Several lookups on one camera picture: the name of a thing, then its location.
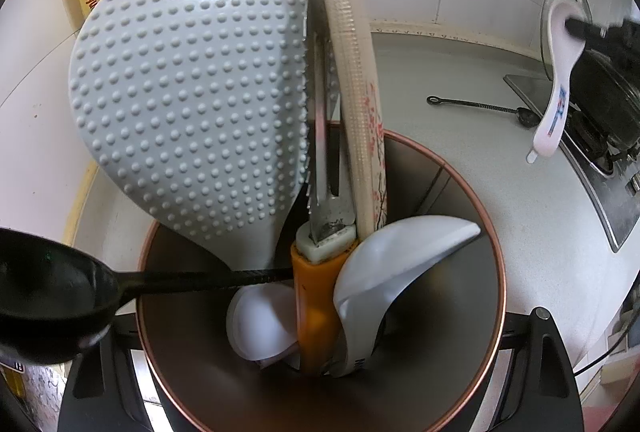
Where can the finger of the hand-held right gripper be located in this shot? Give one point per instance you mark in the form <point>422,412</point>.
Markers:
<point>582,27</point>

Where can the large black ladle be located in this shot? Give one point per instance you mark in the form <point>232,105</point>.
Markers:
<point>45,297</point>

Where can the white dotted rice paddle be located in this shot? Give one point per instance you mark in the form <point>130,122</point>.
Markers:
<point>190,86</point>

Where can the red cup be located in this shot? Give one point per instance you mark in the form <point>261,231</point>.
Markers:
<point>440,337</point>

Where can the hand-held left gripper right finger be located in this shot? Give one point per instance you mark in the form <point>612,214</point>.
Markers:
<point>550,387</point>

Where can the white soup spoon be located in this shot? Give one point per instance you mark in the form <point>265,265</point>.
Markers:
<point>400,257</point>
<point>555,76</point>
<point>260,322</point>

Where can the wooden chopsticks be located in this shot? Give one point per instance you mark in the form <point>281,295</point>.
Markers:
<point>350,61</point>

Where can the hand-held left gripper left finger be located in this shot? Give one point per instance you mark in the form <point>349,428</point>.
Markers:
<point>80,407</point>

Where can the small black scoop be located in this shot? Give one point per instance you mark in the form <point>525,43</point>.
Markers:
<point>480,105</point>

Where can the stainless steel gas stove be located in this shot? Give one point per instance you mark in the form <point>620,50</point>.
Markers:
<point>600,197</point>

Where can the patterned sealing strip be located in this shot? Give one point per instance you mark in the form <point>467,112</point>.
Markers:
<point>450,34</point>

